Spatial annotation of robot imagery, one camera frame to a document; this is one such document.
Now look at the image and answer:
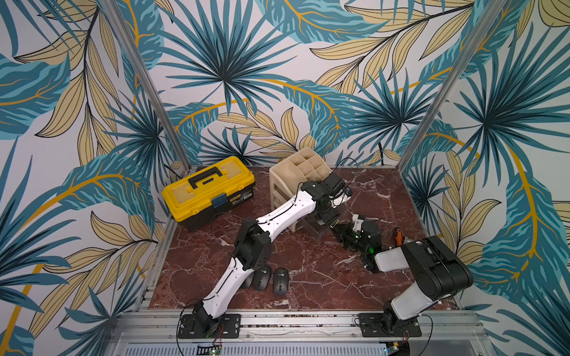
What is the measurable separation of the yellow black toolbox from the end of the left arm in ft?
1.18

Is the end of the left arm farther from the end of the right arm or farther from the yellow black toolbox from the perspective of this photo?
the yellow black toolbox

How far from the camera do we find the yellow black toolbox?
857 millimetres

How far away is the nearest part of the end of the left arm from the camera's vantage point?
2.17ft

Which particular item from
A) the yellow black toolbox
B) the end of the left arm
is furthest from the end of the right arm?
the yellow black toolbox
